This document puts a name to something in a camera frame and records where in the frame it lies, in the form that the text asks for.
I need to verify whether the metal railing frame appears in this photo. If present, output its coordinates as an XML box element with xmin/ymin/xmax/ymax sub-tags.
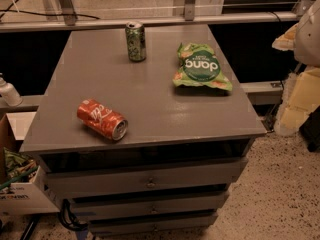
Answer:
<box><xmin>0</xmin><ymin>0</ymin><xmax>315</xmax><ymax>32</ymax></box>

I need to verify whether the green chip bag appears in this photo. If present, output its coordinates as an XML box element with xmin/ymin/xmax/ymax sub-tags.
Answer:
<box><xmin>173</xmin><ymin>43</ymin><xmax>233</xmax><ymax>92</ymax></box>

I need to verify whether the white plastic bottle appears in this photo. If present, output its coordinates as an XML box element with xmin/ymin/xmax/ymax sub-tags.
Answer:
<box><xmin>0</xmin><ymin>73</ymin><xmax>23</xmax><ymax>107</ymax></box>

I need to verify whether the red coke can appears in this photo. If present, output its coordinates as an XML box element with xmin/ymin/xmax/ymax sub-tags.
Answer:
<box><xmin>77</xmin><ymin>99</ymin><xmax>128</xmax><ymax>141</ymax></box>

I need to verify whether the green soda can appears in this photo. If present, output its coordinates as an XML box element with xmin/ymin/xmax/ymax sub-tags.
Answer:
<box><xmin>125</xmin><ymin>21</ymin><xmax>146</xmax><ymax>62</ymax></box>

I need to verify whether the grey drawer cabinet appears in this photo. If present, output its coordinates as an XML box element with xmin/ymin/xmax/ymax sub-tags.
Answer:
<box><xmin>22</xmin><ymin>25</ymin><xmax>265</xmax><ymax>236</ymax></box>

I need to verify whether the yellow foam block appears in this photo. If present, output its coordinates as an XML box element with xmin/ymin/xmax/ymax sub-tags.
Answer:
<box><xmin>274</xmin><ymin>66</ymin><xmax>320</xmax><ymax>136</ymax></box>

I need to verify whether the black cable bundle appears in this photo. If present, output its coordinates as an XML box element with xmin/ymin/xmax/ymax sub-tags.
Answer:
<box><xmin>58</xmin><ymin>199</ymin><xmax>88</xmax><ymax>232</ymax></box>

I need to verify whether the white cardboard box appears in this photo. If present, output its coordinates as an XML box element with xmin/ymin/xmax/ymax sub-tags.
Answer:
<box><xmin>0</xmin><ymin>112</ymin><xmax>61</xmax><ymax>215</ymax></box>

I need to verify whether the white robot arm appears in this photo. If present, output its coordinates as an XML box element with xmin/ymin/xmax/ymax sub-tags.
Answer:
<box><xmin>294</xmin><ymin>0</ymin><xmax>320</xmax><ymax>67</ymax></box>

